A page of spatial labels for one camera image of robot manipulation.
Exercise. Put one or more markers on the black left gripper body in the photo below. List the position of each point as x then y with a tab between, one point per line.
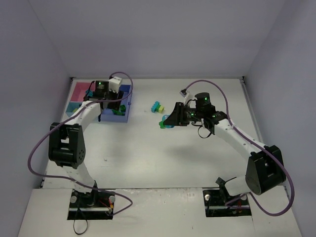
113	103

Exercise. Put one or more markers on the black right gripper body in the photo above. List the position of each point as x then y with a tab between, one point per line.
182	114

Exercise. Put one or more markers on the cyan flower-face lego piece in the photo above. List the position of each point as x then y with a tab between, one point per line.
164	118

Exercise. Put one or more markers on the green four-stud lego brick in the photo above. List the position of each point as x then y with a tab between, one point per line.
118	113

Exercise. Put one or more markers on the green heart lego brick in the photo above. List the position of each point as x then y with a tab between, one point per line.
123	108

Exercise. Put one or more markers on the green lego brick with number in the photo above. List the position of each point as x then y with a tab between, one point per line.
161	125

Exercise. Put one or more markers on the cyan square lego brick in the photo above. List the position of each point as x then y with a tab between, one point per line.
88	93

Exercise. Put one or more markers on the cyan long lego brick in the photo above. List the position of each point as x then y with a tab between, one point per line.
154	108

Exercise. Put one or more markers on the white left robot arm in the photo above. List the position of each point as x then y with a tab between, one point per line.
66	144

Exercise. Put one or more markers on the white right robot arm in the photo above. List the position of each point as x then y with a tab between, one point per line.
263	170

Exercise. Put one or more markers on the purple-blue plastic tray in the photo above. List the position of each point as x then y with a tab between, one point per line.
107	114

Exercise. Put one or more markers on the pink plastic tray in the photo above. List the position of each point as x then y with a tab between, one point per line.
79	91

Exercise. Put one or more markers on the light blue plastic tray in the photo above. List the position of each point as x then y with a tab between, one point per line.
71	106

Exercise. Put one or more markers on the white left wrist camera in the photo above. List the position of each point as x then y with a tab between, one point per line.
114	84

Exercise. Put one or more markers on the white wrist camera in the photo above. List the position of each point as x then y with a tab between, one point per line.
188	97
114	84

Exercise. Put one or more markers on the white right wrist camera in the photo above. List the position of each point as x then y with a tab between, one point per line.
188	97

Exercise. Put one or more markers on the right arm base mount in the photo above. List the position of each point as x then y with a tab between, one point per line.
218	202

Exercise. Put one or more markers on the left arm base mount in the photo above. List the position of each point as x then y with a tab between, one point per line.
84	207

